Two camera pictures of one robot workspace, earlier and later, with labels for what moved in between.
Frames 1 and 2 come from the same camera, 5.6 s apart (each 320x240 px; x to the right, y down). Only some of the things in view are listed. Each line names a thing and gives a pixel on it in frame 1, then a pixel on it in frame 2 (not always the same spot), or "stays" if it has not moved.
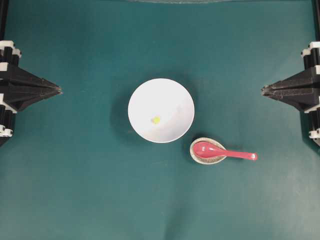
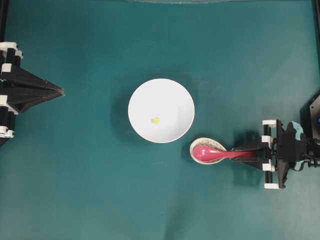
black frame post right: x=316 y=10 stays
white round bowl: x=161 y=110 stays
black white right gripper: x=303 y=98 to x=289 y=151
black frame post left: x=3 y=19 stays
